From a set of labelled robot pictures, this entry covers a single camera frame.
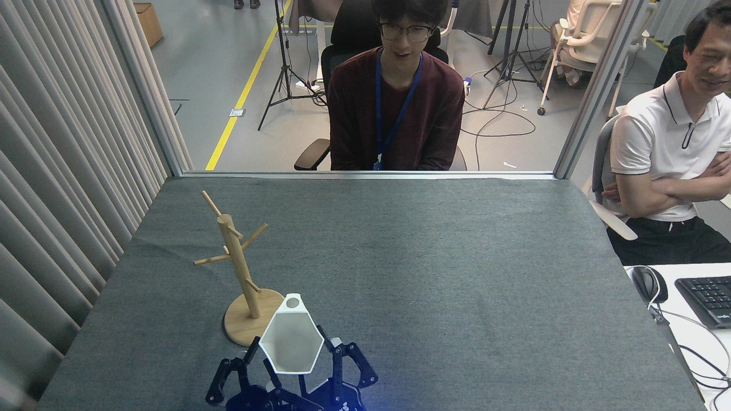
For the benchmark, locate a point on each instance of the black keyboard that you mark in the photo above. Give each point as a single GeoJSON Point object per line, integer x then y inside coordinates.
{"type": "Point", "coordinates": [708, 299]}

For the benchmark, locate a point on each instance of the white desk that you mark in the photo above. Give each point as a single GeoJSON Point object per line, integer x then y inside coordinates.
{"type": "Point", "coordinates": [694, 342]}

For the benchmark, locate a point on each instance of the person's shoes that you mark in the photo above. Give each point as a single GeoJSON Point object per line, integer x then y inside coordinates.
{"type": "Point", "coordinates": [246, 4]}

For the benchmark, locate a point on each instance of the grey office chair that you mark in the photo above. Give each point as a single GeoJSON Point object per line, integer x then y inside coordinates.
{"type": "Point", "coordinates": [601, 154]}

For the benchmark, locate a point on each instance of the person on white chair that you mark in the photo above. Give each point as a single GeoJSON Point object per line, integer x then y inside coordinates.
{"type": "Point", "coordinates": [565, 63]}

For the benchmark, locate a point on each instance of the floor socket plate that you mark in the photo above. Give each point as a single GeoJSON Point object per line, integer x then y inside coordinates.
{"type": "Point", "coordinates": [237, 112]}

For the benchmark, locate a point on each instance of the person with crossed arms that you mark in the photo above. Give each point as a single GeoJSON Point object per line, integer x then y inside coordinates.
{"type": "Point", "coordinates": [657, 142]}

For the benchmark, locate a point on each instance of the white office chair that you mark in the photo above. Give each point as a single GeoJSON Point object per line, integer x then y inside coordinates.
{"type": "Point", "coordinates": [597, 23]}

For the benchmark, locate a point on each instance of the black-rimmed glasses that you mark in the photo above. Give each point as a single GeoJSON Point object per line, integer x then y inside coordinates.
{"type": "Point", "coordinates": [406, 32]}

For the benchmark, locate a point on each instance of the crossed-arms person's left hand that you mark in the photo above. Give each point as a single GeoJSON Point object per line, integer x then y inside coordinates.
{"type": "Point", "coordinates": [612, 193]}

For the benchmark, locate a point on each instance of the black tripod stand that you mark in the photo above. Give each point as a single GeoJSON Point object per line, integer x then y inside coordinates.
{"type": "Point", "coordinates": [510, 34]}
{"type": "Point", "coordinates": [281, 34]}

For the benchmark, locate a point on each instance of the black computer mouse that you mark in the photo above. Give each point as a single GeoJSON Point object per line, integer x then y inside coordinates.
{"type": "Point", "coordinates": [644, 282]}

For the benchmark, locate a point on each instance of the beige pleated curtain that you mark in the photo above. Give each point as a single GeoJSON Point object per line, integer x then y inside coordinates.
{"type": "Point", "coordinates": [51, 171]}

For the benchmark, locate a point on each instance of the black office chair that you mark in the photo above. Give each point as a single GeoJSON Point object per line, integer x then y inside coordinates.
{"type": "Point", "coordinates": [348, 28]}

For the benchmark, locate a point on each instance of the silver frame post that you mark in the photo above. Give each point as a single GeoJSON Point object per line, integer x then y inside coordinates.
{"type": "Point", "coordinates": [599, 85]}
{"type": "Point", "coordinates": [154, 108]}

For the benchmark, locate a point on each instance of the wooden cup rack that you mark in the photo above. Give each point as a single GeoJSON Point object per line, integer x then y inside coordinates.
{"type": "Point", "coordinates": [240, 326]}

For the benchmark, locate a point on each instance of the white hexagonal cup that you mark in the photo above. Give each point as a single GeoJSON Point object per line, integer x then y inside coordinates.
{"type": "Point", "coordinates": [291, 342]}

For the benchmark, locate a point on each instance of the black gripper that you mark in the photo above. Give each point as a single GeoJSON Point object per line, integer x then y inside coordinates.
{"type": "Point", "coordinates": [297, 402]}

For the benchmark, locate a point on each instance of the black chair back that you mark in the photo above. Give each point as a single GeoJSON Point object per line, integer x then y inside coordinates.
{"type": "Point", "coordinates": [671, 60]}

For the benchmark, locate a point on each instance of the cardboard box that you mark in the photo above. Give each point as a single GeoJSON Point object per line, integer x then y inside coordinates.
{"type": "Point", "coordinates": [147, 23]}

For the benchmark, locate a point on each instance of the grey felt table cloth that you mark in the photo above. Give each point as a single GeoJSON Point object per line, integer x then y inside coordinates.
{"type": "Point", "coordinates": [457, 257]}

